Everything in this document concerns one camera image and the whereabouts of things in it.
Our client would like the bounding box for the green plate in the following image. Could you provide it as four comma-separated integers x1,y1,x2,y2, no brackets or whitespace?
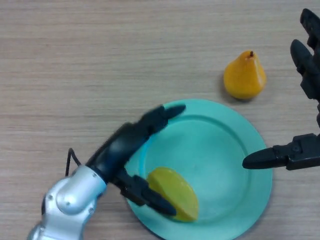
124,98,273,240

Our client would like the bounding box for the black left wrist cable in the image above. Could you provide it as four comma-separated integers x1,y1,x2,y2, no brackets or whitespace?
65,147,82,178

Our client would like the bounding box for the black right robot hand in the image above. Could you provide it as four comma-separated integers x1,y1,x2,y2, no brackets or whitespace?
242,8,320,171

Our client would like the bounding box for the yellow starfruit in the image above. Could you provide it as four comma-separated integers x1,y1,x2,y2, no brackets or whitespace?
147,166,200,223

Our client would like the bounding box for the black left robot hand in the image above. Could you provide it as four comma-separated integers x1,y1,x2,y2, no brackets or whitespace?
84,104,187,216

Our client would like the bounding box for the orange pear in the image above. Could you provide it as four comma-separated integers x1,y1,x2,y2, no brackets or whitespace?
223,50,267,101

